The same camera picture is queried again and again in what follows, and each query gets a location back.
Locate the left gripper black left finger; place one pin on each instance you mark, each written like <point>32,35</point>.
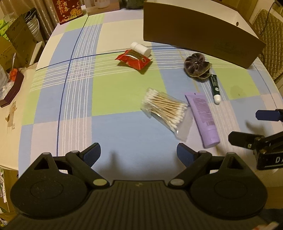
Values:
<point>81,163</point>

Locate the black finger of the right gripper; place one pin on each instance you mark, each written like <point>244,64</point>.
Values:
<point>256,142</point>
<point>269,115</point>

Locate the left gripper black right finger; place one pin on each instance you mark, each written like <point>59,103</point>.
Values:
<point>195,163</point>

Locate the cotton swabs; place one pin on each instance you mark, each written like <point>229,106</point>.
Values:
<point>169,111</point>

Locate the purple cosmetic tube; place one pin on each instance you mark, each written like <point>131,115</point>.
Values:
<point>204,119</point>

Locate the dark green small tube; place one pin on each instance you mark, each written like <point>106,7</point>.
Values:
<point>215,89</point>

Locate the dark velvet scrunchie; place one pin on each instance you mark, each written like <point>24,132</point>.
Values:
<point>197,67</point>

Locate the red snack packet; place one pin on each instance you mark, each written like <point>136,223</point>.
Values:
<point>133,59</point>

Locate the white pill bottle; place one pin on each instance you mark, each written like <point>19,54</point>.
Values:
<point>143,50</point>

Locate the dark red tray with clutter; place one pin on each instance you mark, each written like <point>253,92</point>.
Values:
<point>10,85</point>

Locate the checkered tablecloth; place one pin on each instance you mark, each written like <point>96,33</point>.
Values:
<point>82,94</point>

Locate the quilted beige chair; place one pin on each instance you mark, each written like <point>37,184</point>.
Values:
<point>270,29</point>

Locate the brown cardboard box white inside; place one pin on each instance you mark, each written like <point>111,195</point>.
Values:
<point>210,27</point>

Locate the brown cardboard box with bowls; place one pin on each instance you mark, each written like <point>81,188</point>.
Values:
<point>25,36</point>

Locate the red greeting card box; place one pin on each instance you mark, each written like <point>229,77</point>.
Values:
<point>67,10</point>

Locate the white humidifier box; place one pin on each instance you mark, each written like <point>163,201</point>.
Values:
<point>101,6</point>

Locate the dark green glass jar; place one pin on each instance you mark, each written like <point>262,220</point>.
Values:
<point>134,4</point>

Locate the wall power socket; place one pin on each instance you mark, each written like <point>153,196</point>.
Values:
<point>277,6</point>

